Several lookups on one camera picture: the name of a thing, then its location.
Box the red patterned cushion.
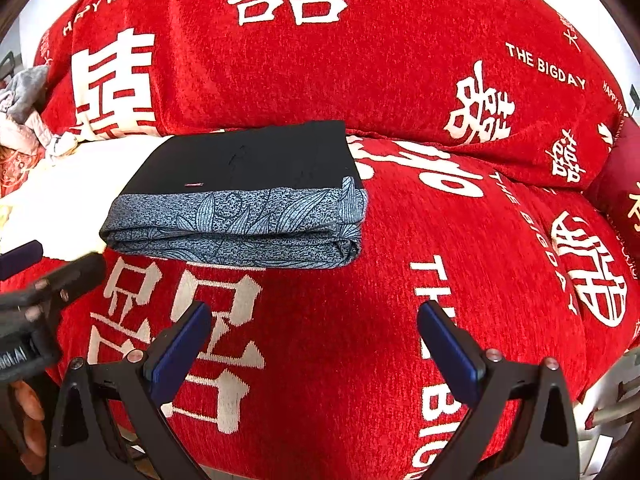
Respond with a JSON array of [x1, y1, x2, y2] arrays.
[[0, 147, 36, 196]]

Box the person's left hand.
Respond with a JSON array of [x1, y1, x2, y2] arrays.
[[0, 380, 51, 476]]

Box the pink quilted jacket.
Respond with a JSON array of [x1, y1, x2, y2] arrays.
[[0, 110, 78, 161]]

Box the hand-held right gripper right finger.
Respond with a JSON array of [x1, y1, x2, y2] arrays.
[[417, 300, 583, 480]]

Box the grey fleece garment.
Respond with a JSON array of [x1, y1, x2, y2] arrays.
[[0, 65, 48, 123]]

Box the black pants with grey lining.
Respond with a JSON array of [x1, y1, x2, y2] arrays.
[[99, 120, 368, 268]]

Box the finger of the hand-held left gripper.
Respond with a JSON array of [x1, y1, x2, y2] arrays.
[[0, 240, 43, 281], [0, 252, 107, 321]]

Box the metal frame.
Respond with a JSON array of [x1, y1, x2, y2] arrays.
[[575, 350, 640, 431]]

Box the cream fleece blanket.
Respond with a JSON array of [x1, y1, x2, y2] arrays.
[[0, 135, 176, 263]]

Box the dark red pillow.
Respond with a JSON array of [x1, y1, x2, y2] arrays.
[[582, 115, 640, 271]]

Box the red printed sofa cover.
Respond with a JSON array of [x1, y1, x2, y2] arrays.
[[0, 130, 640, 480], [32, 0, 628, 191]]

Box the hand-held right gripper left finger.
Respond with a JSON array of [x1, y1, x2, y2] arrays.
[[47, 301, 213, 480]]

